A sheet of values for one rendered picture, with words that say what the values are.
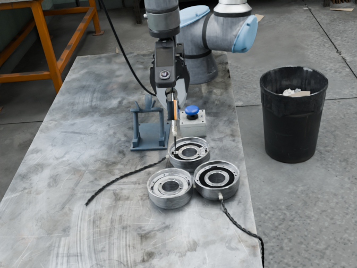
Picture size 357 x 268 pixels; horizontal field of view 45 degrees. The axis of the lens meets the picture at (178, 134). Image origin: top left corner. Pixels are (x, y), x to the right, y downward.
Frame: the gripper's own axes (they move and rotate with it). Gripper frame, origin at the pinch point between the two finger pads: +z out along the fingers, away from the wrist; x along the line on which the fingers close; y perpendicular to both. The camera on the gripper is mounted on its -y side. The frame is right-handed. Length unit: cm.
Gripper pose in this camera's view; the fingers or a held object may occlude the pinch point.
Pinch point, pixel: (173, 106)
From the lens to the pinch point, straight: 109.7
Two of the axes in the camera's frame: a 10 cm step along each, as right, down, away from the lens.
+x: -9.9, 0.5, 1.1
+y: 0.7, -5.7, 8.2
